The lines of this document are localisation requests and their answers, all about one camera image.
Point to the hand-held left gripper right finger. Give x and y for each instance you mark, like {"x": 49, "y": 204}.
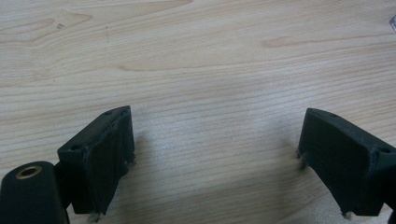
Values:
{"x": 342, "y": 161}

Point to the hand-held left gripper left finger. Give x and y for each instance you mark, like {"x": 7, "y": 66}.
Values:
{"x": 99, "y": 161}

